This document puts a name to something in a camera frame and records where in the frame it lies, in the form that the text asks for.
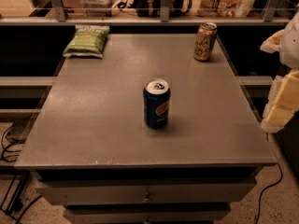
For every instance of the grey upper drawer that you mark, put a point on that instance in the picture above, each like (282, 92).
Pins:
(97, 192)

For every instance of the black backpack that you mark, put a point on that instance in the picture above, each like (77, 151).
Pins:
(152, 8)

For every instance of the orange soda can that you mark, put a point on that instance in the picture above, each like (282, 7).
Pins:
(204, 42)

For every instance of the grey lower drawer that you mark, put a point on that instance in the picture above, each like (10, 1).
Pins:
(172, 213)

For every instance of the grey metal shelf rail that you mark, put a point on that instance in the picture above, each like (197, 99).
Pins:
(71, 12)

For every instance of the green jalapeno chip bag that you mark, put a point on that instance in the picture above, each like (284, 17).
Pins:
(88, 40)

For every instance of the grey drawer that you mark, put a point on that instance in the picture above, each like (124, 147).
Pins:
(172, 213)
(97, 192)

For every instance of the blue Pepsi can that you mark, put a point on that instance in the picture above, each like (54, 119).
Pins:
(156, 95)

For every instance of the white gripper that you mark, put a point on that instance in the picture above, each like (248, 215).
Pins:
(291, 47)

